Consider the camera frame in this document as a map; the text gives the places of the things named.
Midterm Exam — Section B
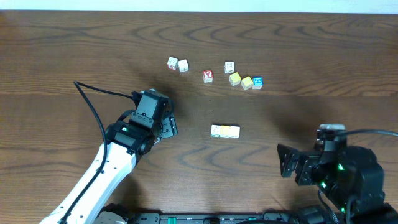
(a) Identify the white block green side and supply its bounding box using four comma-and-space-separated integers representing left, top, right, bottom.
211, 124, 221, 138

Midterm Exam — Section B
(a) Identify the yellow block letter O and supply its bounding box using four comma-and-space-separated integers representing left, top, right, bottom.
220, 126, 231, 138

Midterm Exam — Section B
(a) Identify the white ladybug block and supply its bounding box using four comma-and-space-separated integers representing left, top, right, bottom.
229, 126, 240, 138

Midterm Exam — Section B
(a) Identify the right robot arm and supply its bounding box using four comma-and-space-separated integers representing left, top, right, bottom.
277, 137, 397, 223

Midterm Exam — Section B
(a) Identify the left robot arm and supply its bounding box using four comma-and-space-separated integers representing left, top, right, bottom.
42, 89, 178, 224

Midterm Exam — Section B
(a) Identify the white block red side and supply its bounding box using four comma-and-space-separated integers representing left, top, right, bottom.
167, 57, 178, 70

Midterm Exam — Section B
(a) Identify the plain white block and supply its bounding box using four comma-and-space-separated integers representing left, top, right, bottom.
178, 59, 189, 72

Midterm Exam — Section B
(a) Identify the red letter A block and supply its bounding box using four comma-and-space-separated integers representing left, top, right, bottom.
202, 70, 213, 83

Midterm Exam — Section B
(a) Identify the blue top block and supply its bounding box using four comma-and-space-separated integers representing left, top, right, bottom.
252, 77, 264, 90

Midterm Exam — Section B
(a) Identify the yellow block with plane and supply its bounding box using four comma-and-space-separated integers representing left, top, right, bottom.
229, 72, 241, 86

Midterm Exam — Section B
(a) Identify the yellow block letter B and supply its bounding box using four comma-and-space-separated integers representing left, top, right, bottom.
241, 76, 254, 90

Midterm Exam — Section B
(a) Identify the white block blue X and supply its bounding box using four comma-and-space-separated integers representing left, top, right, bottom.
224, 62, 235, 74

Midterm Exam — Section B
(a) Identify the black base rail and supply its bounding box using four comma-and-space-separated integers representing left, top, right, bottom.
93, 203, 300, 224

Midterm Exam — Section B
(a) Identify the right black cable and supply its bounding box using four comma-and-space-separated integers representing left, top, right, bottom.
317, 129, 398, 224

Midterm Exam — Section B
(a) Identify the black cable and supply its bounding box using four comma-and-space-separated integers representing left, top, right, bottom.
317, 129, 398, 224
57, 80, 134, 224

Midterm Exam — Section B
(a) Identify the left black cable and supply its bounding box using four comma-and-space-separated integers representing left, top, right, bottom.
57, 80, 134, 224

